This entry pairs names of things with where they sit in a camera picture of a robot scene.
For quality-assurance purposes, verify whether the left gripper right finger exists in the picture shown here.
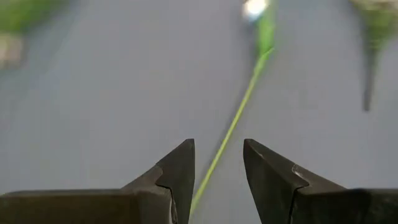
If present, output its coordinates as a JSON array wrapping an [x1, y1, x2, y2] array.
[[243, 138, 398, 224]]

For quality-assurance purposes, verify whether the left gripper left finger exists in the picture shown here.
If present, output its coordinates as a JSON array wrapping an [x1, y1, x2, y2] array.
[[0, 138, 196, 224]]

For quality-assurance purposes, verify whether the white tulip with green stem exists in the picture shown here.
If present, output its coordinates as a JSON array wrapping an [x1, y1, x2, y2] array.
[[188, 0, 277, 218]]

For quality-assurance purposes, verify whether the large white flower bunch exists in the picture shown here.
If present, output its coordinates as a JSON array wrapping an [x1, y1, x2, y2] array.
[[349, 0, 398, 112]]

